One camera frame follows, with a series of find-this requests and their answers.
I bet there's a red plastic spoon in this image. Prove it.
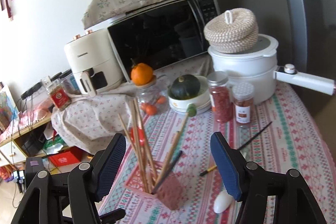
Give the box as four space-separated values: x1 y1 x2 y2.
129 127 145 146

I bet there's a long bamboo chopstick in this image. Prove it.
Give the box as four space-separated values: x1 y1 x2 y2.
129 100 149 193

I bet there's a brown wooden chopstick pair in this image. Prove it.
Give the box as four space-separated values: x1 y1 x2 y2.
155 113 189 186

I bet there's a black chopstick gold band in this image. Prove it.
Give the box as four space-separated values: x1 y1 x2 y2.
199 121 273 177

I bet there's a white plastic spoon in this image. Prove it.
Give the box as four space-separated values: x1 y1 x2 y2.
213 185 235 214

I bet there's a pink perforated utensil holder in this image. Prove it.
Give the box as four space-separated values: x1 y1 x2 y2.
124 163 184 211

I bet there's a patterned tablecloth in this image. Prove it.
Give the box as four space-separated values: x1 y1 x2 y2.
100 83 335 223

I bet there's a green lime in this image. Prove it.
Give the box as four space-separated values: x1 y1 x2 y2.
186 104 197 117

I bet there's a white bowl with squash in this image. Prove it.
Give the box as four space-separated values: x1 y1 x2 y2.
168 76 211 114

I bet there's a jar of red goji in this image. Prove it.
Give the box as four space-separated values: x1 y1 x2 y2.
207 71 233 123

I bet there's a jar with white label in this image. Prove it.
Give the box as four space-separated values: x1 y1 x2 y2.
232 83 255 124

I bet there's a small orange tangerine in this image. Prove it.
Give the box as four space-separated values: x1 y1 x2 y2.
145 104 158 116

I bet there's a clear glass jar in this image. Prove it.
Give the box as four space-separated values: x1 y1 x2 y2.
136 75 168 117

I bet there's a red tin jar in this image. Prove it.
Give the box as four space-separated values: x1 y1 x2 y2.
47 81 71 111

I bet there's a dark green squash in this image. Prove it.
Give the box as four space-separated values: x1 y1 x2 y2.
170 75 201 100

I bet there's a white electric pot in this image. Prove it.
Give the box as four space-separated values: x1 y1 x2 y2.
208 34 335 104

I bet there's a large orange fruit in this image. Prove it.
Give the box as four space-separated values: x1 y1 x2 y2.
130 59 154 86

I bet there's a cream air fryer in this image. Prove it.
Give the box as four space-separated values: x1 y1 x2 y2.
64 28 123 97

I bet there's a microwave oven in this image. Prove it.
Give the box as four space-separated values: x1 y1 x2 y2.
106 0 221 84

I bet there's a grey refrigerator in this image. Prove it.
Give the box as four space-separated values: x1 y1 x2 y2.
274 0 335 109

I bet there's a woven rope basket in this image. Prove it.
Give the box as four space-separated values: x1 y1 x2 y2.
204 8 259 53

